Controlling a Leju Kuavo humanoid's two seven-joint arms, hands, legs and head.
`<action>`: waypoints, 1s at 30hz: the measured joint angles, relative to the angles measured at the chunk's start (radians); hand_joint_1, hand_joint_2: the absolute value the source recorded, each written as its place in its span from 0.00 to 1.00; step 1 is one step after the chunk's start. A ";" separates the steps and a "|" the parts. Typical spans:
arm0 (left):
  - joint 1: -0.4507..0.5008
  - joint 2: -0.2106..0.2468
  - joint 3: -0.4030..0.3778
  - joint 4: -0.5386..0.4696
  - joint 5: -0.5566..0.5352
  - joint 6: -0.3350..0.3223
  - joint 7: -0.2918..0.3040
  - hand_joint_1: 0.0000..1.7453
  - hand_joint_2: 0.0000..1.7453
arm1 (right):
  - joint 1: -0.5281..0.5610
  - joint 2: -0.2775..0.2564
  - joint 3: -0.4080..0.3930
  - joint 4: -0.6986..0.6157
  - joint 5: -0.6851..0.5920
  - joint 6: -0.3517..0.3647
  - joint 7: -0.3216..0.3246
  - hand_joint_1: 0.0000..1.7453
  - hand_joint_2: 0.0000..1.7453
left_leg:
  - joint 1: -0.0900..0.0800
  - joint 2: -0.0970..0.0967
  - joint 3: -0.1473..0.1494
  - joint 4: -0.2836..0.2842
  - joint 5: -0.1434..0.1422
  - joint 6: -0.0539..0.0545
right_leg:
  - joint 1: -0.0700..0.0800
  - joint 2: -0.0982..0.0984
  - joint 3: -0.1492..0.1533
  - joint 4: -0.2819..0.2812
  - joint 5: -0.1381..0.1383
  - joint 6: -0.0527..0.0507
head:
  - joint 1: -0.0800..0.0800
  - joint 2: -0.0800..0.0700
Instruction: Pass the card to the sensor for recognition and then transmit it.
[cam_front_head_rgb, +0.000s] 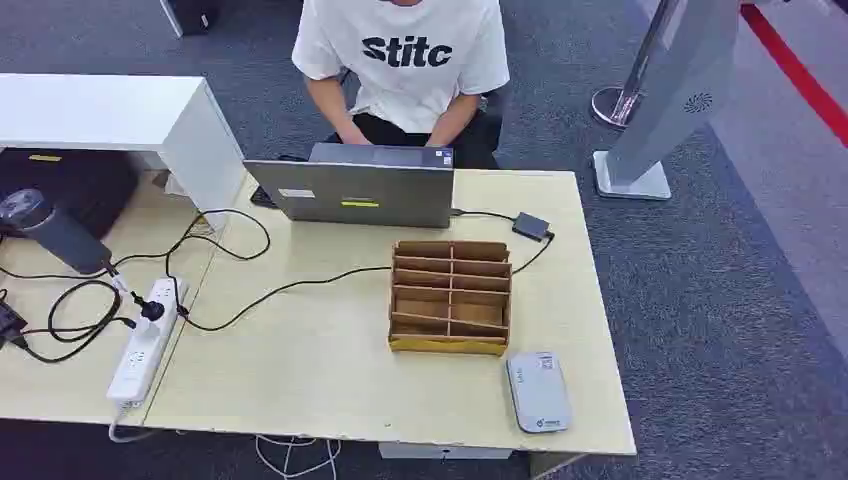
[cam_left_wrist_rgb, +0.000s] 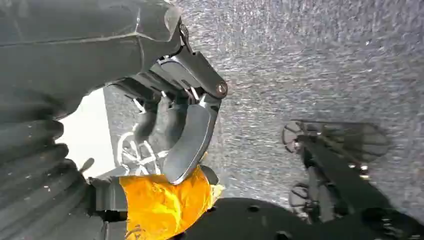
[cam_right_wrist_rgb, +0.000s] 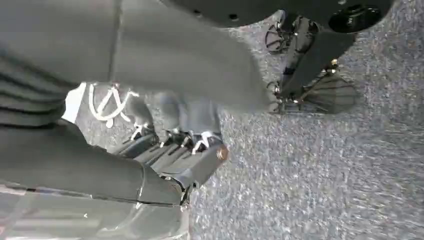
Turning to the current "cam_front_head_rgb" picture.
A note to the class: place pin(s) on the wooden slotted card box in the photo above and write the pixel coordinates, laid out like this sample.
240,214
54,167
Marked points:
450,298

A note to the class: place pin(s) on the grey laptop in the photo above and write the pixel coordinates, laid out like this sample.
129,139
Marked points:
361,189

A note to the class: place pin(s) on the black power adapter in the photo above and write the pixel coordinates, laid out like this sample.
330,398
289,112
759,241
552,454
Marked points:
531,226

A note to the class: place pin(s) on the pale wooden desk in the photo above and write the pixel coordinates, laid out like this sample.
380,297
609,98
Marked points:
371,371

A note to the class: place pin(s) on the person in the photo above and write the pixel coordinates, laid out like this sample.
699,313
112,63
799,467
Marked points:
404,73

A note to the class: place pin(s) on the grey card reader device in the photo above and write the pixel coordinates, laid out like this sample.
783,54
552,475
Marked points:
538,392

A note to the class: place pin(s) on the black plug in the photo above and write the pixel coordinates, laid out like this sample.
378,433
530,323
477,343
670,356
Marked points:
150,309

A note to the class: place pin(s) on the grey kiosk stand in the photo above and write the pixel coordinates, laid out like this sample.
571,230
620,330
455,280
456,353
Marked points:
669,93

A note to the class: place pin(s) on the white power strip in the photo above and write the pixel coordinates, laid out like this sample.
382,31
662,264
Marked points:
146,344

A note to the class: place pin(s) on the white shelf cabinet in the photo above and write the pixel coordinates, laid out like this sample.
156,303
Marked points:
132,122

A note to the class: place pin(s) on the black bag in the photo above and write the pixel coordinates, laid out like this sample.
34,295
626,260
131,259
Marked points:
66,182

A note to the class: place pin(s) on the red floor tape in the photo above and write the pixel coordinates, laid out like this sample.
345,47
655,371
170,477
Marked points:
798,73

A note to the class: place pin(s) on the black charger block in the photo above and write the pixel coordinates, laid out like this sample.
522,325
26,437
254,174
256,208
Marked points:
9,326

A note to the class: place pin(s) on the chrome stanchion post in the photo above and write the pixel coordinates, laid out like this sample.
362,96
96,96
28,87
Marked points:
626,86

